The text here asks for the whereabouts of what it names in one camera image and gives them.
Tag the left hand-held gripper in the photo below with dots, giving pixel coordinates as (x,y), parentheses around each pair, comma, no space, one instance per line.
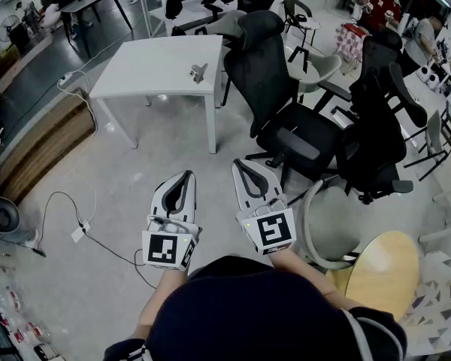
(165,248)

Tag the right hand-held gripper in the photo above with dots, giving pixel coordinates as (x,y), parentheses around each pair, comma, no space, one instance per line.
(272,231)

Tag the small grey object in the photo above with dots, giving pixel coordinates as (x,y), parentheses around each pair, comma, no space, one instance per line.
(199,71)

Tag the person's right forearm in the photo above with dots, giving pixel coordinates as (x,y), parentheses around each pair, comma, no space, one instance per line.
(308,276)

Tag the person's left forearm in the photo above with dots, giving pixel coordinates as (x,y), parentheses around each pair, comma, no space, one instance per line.
(156,303)

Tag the grey round-back chair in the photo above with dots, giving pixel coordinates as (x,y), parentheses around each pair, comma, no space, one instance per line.
(334,220)

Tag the black mesh office chair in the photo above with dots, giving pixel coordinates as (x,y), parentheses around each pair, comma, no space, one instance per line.
(270,81)
(376,126)

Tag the person's dark shirt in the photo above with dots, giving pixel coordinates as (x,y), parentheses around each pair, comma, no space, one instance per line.
(248,314)

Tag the white square table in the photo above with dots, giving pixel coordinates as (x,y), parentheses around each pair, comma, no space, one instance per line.
(154,66)

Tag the light grey shell chair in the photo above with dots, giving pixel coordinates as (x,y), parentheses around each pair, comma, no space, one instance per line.
(323,64)

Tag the wooden step platform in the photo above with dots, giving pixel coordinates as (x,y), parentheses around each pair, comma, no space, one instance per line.
(41,145)

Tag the yellow wooden round stool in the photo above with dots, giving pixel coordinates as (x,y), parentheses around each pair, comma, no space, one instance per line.
(383,273)

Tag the white power strip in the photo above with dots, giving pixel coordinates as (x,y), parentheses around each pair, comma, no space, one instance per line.
(65,79)

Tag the grey chair back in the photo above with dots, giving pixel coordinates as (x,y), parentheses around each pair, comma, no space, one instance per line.
(231,23)

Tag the black round device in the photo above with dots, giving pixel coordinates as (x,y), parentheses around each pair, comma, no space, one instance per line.
(0,214)

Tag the red white checkered cloth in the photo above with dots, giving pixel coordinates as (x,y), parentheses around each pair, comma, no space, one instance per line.
(351,41)

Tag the pile of red white packets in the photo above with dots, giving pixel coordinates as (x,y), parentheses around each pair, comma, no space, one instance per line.
(11,307)

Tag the white desktop devices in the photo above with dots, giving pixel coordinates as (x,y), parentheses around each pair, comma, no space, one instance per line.
(428,75)

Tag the triangle patterned cloth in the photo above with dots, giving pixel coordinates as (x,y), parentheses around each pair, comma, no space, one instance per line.
(441,299)

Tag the dark table with black legs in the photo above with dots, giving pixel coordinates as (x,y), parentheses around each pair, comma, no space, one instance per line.
(94,0)

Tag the standing fan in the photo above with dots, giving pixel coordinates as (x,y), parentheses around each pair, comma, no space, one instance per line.
(6,26)

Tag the grey chair with black frame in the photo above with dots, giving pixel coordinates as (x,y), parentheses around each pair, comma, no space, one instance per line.
(434,134)

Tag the dark chair with black frame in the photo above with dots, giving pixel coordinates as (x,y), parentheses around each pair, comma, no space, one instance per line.
(298,10)

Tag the white table frame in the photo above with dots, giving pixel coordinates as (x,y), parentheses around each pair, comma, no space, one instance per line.
(447,229)

